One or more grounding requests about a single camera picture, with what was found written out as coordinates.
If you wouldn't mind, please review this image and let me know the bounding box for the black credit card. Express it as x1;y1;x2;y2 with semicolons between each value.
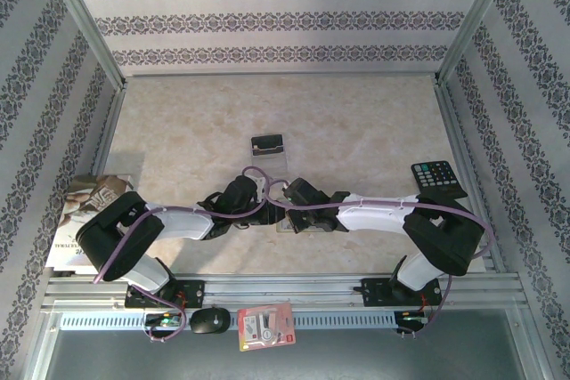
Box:
250;133;285;153

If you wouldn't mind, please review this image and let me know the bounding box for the red USB drive package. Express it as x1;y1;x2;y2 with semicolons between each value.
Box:
235;302;297;353

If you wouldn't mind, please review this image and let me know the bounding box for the black computer mouse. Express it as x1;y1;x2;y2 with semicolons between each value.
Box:
190;307;232;336

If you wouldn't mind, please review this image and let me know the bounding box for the black remote control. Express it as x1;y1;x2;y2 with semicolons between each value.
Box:
410;160;469;201

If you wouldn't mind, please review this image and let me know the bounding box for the photo cover book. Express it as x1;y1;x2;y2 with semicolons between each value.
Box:
46;174;134;272

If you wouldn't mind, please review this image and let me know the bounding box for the small controller circuit board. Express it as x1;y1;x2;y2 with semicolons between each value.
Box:
397;311;432;327
142;311;187;331

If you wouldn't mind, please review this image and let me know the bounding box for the grey metal sheet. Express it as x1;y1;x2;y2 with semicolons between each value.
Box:
26;308;549;380

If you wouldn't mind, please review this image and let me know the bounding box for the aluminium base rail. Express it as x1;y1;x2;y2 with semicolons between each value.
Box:
42;272;522;310

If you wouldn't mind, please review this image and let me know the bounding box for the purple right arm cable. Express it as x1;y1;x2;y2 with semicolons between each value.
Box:
265;177;494;341

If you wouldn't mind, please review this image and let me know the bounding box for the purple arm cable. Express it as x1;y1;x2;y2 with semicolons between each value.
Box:
265;177;494;341
92;166;275;344

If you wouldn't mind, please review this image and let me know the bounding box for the slotted grey cable duct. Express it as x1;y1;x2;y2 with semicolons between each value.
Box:
60;311;397;332

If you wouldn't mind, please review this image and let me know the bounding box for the aluminium wall foot rail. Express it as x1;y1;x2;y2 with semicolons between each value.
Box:
122;70;440;83

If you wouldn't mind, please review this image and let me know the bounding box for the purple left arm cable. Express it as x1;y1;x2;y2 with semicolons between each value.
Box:
92;166;275;344

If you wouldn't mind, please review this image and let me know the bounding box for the aluminium table side rail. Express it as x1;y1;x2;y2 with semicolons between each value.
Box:
91;81;128;176
434;79;509;274

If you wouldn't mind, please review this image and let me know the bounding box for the aluminium frame post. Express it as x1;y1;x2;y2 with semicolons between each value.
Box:
434;0;522;87
37;0;128;92

